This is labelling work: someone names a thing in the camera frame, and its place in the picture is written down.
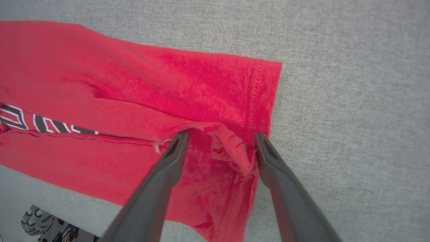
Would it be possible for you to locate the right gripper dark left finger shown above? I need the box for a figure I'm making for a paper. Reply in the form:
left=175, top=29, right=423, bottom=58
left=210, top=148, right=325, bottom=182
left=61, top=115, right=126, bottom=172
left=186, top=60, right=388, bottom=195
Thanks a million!
left=99, top=131, right=190, bottom=242

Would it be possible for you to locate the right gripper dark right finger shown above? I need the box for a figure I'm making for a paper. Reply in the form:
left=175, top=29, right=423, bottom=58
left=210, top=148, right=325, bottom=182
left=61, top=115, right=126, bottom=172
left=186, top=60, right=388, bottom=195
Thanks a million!
left=254, top=132, right=343, bottom=242

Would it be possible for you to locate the red white sleeved garment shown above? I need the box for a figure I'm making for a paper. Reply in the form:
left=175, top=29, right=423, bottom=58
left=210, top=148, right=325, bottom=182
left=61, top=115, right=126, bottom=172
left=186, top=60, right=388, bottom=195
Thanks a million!
left=0, top=20, right=283, bottom=242

